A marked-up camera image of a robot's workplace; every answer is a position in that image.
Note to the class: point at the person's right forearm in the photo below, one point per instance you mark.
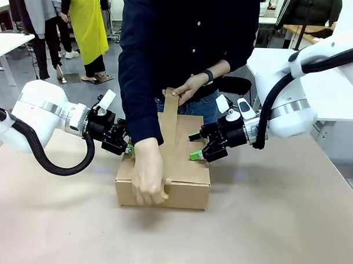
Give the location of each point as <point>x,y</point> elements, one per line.
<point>142,116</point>

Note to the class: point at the black wristwatch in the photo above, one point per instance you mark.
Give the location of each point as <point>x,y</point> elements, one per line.
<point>208,76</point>

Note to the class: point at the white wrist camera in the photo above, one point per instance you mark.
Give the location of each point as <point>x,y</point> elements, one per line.
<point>230,113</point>
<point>105,102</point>

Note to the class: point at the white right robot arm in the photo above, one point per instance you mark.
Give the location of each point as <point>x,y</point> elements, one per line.
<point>290,118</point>

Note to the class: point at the person's left hand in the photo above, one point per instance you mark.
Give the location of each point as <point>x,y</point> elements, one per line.
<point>192,87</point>

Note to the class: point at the white desk with grey legs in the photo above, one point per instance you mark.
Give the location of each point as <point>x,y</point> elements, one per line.
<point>8,42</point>

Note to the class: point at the white perforated bin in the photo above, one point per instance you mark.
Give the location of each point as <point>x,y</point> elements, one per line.
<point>263,9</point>

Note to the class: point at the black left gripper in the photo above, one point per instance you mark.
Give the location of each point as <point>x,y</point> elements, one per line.
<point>107,129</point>

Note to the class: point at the person's left forearm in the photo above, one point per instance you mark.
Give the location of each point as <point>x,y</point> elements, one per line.
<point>220,68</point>

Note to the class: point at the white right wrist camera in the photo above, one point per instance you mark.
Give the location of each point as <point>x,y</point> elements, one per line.
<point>230,113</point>

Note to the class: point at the black stand pole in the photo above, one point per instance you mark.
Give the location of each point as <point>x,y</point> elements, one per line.
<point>302,35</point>

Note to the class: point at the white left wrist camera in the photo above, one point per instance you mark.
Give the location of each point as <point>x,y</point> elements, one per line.
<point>105,102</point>

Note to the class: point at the person in dark shirt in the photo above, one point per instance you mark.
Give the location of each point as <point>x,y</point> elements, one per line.
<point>182,36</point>

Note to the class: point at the brown paper tape strip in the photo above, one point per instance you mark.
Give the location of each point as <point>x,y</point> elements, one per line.
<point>170,129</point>

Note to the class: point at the black chair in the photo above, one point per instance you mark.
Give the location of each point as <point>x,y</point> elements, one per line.
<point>239,85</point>

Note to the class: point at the person in grey hoodie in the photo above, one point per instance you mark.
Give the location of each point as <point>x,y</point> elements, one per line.
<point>41,17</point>

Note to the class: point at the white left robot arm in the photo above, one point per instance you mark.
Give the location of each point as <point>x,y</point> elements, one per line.
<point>41,104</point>

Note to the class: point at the person in black jacket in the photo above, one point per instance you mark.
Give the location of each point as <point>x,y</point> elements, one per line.
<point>311,10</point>

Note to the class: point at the person's right hand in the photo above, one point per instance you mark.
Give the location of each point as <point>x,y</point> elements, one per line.
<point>147,171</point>

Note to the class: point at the wooden table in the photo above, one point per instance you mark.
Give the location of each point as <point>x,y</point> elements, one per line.
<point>293,31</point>

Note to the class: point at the brown cardboard box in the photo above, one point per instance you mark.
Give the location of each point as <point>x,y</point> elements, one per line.
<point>189,193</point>

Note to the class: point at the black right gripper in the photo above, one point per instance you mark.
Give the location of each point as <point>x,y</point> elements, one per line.
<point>233,134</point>

